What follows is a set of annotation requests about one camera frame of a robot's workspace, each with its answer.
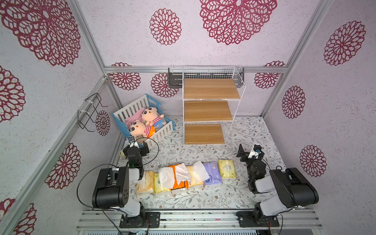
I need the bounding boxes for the blue white toy crib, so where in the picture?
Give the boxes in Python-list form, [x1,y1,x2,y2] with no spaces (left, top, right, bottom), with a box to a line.
[112,94,175,142]

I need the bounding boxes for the yellow-green tissue box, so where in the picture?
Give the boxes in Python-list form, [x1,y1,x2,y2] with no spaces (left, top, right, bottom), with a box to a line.
[154,167,175,196]

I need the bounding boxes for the black wire wall rack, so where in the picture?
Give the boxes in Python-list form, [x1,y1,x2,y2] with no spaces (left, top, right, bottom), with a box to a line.
[76,93,107,132]

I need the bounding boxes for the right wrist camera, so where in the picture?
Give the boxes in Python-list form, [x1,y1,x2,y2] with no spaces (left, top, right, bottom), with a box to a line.
[248,149,264,160]

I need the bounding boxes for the orange tissue pack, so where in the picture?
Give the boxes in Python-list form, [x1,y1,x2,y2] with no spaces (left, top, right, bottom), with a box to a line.
[169,163,192,196]

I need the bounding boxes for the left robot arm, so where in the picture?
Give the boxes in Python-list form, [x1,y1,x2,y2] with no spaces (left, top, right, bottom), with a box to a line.
[92,144,149,223]

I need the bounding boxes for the light green tissue pack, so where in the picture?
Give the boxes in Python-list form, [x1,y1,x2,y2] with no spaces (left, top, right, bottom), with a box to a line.
[218,159,237,179]

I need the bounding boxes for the pale yellow tissue pack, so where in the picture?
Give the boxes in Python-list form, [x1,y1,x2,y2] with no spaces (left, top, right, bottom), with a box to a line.
[187,161,210,189]

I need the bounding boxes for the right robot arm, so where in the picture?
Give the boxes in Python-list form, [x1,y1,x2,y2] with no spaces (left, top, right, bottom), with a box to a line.
[237,145,319,221]

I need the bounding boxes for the small round toy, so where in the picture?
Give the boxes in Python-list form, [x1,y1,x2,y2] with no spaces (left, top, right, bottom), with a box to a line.
[119,150,127,160]

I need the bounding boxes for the white wire wooden shelf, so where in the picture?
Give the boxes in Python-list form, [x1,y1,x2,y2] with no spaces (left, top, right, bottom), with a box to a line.
[182,66,246,145]

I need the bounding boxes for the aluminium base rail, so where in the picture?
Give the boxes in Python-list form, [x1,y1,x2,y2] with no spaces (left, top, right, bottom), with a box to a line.
[75,209,323,234]

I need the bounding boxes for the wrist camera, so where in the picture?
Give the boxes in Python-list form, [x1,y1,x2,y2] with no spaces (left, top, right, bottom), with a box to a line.
[128,136,139,148]
[248,149,264,160]

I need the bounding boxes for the plush doll blue outfit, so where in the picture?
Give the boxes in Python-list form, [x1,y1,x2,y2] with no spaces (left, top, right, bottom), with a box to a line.
[142,107,167,129]

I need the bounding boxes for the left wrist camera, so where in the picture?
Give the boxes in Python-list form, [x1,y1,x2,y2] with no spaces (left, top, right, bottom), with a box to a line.
[128,136,139,148]

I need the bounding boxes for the purple tissue pack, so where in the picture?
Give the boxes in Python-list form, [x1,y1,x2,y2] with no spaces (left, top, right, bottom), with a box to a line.
[203,162,222,189]

